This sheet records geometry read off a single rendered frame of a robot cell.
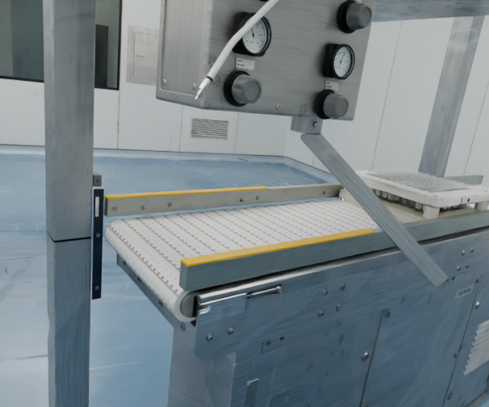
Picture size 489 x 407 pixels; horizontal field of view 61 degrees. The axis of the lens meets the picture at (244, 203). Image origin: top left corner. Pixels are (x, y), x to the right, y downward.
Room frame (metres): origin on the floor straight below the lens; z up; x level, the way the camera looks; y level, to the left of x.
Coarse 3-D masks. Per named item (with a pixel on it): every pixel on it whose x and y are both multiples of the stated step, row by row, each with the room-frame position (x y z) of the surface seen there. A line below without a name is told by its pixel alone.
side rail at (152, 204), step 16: (464, 176) 1.37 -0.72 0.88; (480, 176) 1.43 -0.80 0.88; (224, 192) 0.78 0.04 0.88; (240, 192) 0.80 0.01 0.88; (256, 192) 0.82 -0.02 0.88; (272, 192) 0.85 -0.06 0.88; (288, 192) 0.88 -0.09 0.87; (304, 192) 0.91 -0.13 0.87; (320, 192) 0.94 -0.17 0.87; (336, 192) 0.98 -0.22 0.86; (112, 208) 0.64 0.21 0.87; (128, 208) 0.66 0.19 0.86; (144, 208) 0.68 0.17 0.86; (160, 208) 0.69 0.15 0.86; (176, 208) 0.71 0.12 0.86; (192, 208) 0.73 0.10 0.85
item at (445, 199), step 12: (372, 180) 0.91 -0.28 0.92; (384, 180) 0.91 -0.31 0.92; (396, 192) 0.86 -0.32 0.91; (408, 192) 0.84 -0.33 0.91; (420, 192) 0.83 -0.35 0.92; (444, 192) 0.86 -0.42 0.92; (456, 192) 0.87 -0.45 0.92; (468, 192) 0.89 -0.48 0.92; (480, 192) 0.91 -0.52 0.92; (432, 204) 0.79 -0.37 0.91; (444, 204) 0.80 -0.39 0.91; (456, 204) 0.83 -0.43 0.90
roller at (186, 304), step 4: (192, 292) 0.45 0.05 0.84; (196, 292) 0.45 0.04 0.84; (184, 296) 0.44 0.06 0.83; (188, 296) 0.44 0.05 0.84; (192, 296) 0.44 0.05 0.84; (196, 296) 0.44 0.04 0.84; (184, 300) 0.44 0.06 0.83; (188, 300) 0.44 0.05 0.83; (192, 300) 0.44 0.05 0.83; (196, 300) 0.44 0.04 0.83; (180, 304) 0.44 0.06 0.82; (184, 304) 0.44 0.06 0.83; (188, 304) 0.44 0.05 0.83; (192, 304) 0.44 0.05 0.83; (196, 304) 0.44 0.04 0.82; (180, 308) 0.44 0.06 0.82; (184, 308) 0.44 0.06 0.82; (188, 308) 0.44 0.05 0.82; (192, 308) 0.44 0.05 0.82; (196, 308) 0.45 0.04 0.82; (184, 312) 0.44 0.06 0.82; (188, 312) 0.44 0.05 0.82; (192, 312) 0.44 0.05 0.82; (196, 312) 0.45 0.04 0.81; (188, 316) 0.44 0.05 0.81; (192, 316) 0.44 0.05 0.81
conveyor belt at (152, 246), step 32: (128, 224) 0.63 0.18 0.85; (160, 224) 0.64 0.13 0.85; (192, 224) 0.66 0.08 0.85; (224, 224) 0.68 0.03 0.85; (256, 224) 0.70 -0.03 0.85; (288, 224) 0.73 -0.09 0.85; (320, 224) 0.75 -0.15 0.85; (352, 224) 0.78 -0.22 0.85; (128, 256) 0.55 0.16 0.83; (160, 256) 0.52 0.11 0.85; (192, 256) 0.53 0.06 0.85; (160, 288) 0.47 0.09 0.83; (192, 320) 0.45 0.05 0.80
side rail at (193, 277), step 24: (456, 216) 0.80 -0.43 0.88; (480, 216) 0.86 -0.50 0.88; (336, 240) 0.58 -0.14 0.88; (360, 240) 0.61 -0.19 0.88; (384, 240) 0.65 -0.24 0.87; (216, 264) 0.45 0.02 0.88; (240, 264) 0.47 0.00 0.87; (264, 264) 0.49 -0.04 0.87; (288, 264) 0.52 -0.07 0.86; (192, 288) 0.43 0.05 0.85
